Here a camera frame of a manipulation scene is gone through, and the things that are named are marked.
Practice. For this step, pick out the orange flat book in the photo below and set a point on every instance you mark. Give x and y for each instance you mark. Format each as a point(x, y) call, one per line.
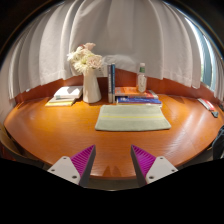
point(128, 91)

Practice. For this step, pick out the white curtain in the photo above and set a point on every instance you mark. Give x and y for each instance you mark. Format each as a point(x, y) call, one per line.
point(133, 33)

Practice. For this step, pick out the white flat book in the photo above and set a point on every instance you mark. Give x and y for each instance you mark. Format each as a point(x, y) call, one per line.
point(68, 91)

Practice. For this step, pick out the red and white flat packet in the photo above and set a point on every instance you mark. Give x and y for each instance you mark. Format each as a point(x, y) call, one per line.
point(206, 104)

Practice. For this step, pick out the black chair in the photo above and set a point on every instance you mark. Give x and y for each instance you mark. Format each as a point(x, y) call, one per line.
point(219, 143)

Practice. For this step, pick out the window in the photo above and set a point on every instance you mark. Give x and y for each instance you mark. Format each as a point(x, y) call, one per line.
point(206, 60)

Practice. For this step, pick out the wooden chair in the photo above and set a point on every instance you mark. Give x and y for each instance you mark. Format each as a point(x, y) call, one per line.
point(11, 146)

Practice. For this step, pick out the yellow flat book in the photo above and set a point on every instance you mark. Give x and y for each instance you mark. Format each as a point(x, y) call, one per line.
point(58, 102)

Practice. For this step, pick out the blue standing book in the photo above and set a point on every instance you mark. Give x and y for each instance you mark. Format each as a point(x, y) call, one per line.
point(113, 83)

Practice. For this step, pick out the small dark object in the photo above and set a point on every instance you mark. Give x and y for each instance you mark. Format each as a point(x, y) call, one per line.
point(215, 114)

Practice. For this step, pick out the light green towel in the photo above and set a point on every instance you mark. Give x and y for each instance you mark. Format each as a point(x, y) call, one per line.
point(132, 118)

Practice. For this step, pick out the white and pink flower bouquet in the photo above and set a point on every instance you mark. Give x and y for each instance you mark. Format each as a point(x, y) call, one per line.
point(85, 58)

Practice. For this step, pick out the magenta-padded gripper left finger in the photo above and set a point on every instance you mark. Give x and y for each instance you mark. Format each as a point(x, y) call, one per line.
point(75, 166)

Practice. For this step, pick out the blue flat book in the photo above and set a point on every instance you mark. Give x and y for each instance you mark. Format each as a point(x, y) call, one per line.
point(138, 100)

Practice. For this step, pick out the white ceramic vase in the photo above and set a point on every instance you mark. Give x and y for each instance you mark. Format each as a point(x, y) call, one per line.
point(91, 88)

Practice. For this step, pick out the clear plastic bottle, green label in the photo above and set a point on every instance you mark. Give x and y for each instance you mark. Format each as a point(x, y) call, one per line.
point(141, 80)

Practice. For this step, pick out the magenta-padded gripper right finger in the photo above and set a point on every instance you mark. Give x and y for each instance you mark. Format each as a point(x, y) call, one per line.
point(150, 166)

